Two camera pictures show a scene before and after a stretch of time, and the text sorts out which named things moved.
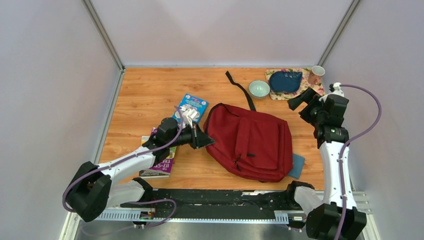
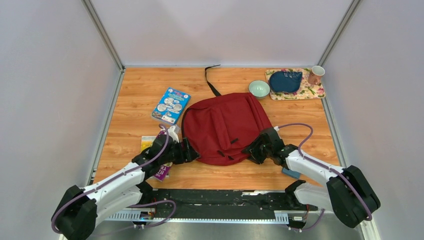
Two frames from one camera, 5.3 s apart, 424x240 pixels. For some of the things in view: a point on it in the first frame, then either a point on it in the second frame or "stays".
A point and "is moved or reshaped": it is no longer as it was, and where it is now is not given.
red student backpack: (248, 144) is moved or reshaped
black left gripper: (201, 139) to (188, 155)
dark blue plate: (285, 81) stays
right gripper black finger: (307, 96) to (252, 150)
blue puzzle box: (190, 102) to (171, 106)
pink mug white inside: (315, 75) stays
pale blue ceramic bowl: (259, 89) stays
